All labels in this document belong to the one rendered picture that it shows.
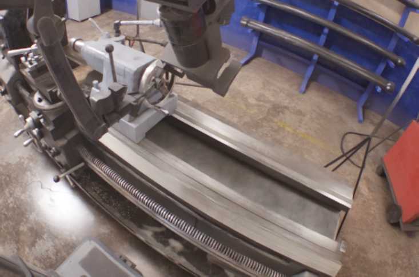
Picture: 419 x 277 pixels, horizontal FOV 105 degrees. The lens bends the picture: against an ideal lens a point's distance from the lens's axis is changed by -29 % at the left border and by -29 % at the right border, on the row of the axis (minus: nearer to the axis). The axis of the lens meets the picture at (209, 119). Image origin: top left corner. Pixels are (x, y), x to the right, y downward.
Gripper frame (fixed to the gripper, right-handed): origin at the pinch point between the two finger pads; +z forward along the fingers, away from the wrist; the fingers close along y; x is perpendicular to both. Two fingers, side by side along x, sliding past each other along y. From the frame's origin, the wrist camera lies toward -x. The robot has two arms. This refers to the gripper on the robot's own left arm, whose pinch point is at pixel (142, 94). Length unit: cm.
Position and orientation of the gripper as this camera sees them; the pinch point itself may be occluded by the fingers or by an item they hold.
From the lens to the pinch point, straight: 90.2
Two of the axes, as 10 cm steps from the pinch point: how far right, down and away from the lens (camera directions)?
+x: -1.4, 7.3, 6.7
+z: 5.0, -5.3, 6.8
